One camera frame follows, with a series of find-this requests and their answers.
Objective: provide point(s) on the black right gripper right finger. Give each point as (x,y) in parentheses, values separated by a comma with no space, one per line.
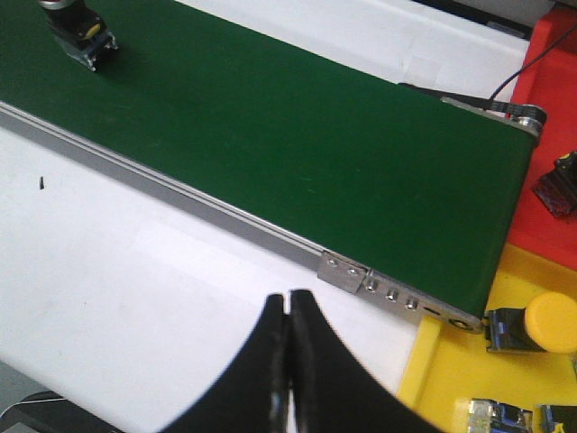
(332,391)

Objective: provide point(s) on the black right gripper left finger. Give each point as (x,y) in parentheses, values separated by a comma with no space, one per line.
(252,394)

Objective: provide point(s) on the red mushroom push button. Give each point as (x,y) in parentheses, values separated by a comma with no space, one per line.
(80,31)

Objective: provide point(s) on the conveyor end plate right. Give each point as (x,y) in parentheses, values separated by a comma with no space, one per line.
(388,292)

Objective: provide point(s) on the yellow tray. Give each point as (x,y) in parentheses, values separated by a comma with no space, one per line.
(448,367)

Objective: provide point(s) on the push button contact block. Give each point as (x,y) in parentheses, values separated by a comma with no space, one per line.
(557,418)
(490,416)

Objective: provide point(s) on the green conveyor belt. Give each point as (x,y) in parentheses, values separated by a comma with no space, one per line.
(418,189)

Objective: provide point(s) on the yellow push button lying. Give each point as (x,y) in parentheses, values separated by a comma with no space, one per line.
(547,324)

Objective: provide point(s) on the grey device corner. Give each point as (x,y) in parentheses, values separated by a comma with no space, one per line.
(27,406)

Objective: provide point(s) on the dark push button in bin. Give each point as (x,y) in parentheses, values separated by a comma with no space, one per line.
(557,188)

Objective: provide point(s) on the black drive belt pulley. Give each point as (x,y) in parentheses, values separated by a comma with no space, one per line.
(531,116)

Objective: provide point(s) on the red bin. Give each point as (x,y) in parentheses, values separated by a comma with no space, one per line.
(551,84)

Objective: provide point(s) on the metal conveyor support bracket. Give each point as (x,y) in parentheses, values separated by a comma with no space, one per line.
(341,272)

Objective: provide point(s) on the aluminium conveyor side rail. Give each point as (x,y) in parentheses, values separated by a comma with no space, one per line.
(162,187)

